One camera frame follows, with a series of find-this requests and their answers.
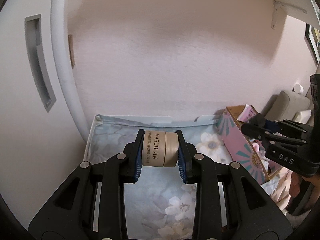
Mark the beige round cream jar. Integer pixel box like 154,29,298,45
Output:
142,130,179,167

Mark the white patterned sock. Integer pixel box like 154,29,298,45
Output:
252,141,269,171

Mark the person's right hand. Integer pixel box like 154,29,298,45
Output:
289,172,319,202

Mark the pink patterned cardboard box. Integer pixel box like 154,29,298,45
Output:
217,105,282,184

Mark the grey headboard cushion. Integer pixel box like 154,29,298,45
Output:
265,90,311,121

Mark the white wardrobe door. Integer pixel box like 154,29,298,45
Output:
1,0,85,228

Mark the floral blue cloth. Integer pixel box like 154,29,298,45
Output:
83,114,281,240

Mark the white table tray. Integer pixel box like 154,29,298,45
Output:
84,114,221,164

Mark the brown door hinge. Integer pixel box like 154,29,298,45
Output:
68,35,75,68

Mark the white round wall knob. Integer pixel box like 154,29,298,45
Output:
293,83,304,94

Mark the framed wall picture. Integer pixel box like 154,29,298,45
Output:
305,24,319,65

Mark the grey recessed door handle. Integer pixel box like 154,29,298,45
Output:
24,14,56,113

